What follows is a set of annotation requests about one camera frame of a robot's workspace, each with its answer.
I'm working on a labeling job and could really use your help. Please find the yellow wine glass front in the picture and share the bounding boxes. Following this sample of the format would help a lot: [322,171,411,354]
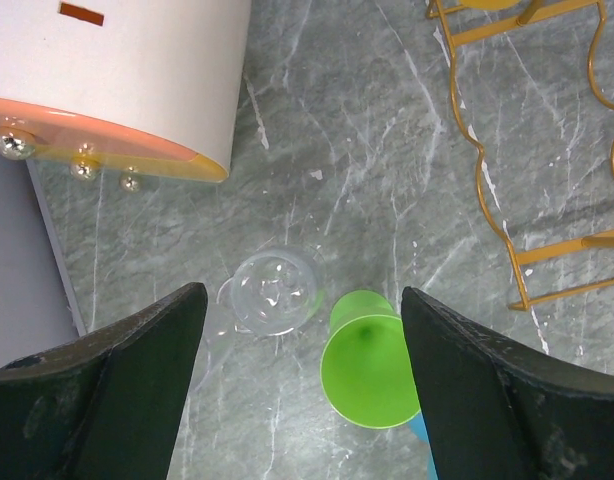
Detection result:
[460,0,520,11]

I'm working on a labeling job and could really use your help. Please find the green plastic wine glass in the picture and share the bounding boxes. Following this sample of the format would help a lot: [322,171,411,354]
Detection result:
[320,290,421,429]

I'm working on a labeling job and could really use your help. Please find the gold wire glass rack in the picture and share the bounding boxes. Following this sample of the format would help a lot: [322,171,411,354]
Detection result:
[425,0,614,312]

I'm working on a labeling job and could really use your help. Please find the blue plastic wine glass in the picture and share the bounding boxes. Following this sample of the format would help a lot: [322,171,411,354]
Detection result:
[408,412,438,480]

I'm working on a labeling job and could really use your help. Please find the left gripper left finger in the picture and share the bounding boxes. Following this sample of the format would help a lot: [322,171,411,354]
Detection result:
[0,282,207,479]

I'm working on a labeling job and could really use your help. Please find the clear wine glass left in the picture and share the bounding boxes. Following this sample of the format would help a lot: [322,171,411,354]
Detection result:
[216,245,326,337]

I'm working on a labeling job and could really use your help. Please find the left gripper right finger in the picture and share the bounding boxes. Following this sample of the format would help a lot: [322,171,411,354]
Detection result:
[401,287,614,479]

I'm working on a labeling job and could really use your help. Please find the white half-round box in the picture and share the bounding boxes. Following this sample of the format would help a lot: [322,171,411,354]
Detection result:
[0,0,251,191]

